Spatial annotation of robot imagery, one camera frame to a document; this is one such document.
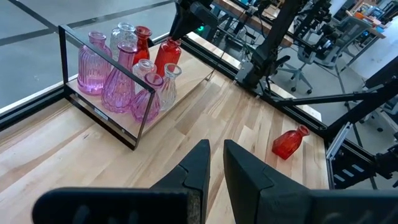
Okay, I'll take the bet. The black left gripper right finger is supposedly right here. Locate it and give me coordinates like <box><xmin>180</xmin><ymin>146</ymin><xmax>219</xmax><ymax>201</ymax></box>
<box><xmin>223</xmin><ymin>139</ymin><xmax>398</xmax><ymax>224</ymax></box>

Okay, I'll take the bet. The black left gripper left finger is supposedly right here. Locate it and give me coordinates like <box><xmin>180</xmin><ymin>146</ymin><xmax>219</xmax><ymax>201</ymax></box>
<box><xmin>32</xmin><ymin>139</ymin><xmax>211</xmax><ymax>224</ymax></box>

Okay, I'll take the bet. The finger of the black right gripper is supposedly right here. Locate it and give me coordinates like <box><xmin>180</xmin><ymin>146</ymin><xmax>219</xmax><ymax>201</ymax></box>
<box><xmin>169</xmin><ymin>0</ymin><xmax>200</xmax><ymax>41</ymax></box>

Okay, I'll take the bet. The red tall ribbed vase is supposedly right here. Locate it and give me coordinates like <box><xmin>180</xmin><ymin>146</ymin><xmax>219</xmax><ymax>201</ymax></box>
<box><xmin>154</xmin><ymin>37</ymin><xmax>182</xmax><ymax>78</ymax></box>

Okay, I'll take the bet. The red small bulb vase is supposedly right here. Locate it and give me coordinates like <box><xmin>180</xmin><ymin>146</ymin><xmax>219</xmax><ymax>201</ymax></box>
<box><xmin>132</xmin><ymin>26</ymin><xmax>153</xmax><ymax>67</ymax></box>

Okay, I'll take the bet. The red squat glass vase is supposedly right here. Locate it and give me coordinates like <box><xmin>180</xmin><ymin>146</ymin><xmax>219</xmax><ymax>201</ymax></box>
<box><xmin>271</xmin><ymin>124</ymin><xmax>311</xmax><ymax>161</ymax></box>

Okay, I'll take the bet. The clear tall diamond-cut vase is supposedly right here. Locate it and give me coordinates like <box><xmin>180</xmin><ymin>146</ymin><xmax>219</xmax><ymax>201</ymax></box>
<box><xmin>109</xmin><ymin>21</ymin><xmax>139</xmax><ymax>62</ymax></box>

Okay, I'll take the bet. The clear small wide-mouth vase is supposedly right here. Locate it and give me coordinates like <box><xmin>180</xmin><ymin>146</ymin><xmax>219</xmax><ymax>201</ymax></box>
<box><xmin>132</xmin><ymin>58</ymin><xmax>157</xmax><ymax>94</ymax></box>

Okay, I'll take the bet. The clear small faceted vase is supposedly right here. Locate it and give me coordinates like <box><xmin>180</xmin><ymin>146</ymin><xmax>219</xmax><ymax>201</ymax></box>
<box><xmin>159</xmin><ymin>63</ymin><xmax>183</xmax><ymax>111</ymax></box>

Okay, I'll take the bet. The pink fluted bulb vase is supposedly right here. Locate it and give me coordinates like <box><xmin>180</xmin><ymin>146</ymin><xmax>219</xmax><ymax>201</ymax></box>
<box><xmin>129</xmin><ymin>72</ymin><xmax>165</xmax><ymax>124</ymax></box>

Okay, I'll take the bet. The pink twisted cone vase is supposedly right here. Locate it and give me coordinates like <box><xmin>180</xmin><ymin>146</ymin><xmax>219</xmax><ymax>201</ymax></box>
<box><xmin>101</xmin><ymin>41</ymin><xmax>138</xmax><ymax>114</ymax></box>

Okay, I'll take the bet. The pink ribbed bottle vase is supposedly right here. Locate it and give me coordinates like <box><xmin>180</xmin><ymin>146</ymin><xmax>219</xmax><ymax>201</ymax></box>
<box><xmin>76</xmin><ymin>30</ymin><xmax>113</xmax><ymax>96</ymax></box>

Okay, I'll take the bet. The black-framed wooden shelf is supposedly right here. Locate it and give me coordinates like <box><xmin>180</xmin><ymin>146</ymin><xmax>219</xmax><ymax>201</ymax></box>
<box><xmin>58</xmin><ymin>24</ymin><xmax>215</xmax><ymax>151</ymax></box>

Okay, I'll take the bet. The wooden background desk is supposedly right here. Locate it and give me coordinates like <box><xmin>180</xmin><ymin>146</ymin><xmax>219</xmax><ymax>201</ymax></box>
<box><xmin>213</xmin><ymin>0</ymin><xmax>295</xmax><ymax>47</ymax></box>

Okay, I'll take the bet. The grey office chair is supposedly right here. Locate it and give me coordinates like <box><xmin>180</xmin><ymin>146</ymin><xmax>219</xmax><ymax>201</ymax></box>
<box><xmin>276</xmin><ymin>15</ymin><xmax>374</xmax><ymax>96</ymax></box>

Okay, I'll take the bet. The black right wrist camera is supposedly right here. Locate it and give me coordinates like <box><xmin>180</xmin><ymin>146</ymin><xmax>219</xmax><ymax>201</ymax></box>
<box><xmin>190</xmin><ymin>1</ymin><xmax>219</xmax><ymax>30</ymax></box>

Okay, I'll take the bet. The black metal table frame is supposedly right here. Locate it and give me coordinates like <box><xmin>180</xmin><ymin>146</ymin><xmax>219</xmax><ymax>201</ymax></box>
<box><xmin>0</xmin><ymin>30</ymin><xmax>398</xmax><ymax>190</ymax></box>

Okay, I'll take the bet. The silver metal bracket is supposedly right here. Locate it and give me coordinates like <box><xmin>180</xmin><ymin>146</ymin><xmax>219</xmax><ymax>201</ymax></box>
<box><xmin>325</xmin><ymin>122</ymin><xmax>354</xmax><ymax>162</ymax></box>

